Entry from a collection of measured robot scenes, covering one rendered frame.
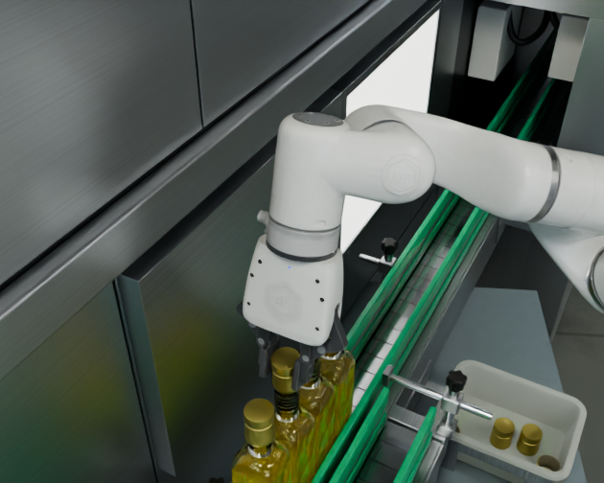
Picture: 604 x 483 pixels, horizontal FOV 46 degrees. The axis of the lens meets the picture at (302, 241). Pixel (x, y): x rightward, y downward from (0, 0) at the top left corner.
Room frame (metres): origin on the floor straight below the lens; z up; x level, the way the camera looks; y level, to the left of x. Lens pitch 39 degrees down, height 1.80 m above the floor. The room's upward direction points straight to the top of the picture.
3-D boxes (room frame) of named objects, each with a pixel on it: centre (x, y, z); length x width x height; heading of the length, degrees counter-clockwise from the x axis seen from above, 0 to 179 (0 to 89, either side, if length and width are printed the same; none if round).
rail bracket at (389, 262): (1.00, -0.14, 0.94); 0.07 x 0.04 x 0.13; 62
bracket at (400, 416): (0.70, -0.18, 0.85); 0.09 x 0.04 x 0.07; 62
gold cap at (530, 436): (0.73, -0.38, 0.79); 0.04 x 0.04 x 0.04
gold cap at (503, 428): (0.74, -0.34, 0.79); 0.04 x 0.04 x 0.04
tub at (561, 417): (0.75, -0.34, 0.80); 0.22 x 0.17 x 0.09; 62
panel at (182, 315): (0.94, -0.04, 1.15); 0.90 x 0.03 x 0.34; 152
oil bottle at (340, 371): (0.65, -0.04, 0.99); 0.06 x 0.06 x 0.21; 62
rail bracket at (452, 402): (0.69, -0.20, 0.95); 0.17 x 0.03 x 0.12; 62
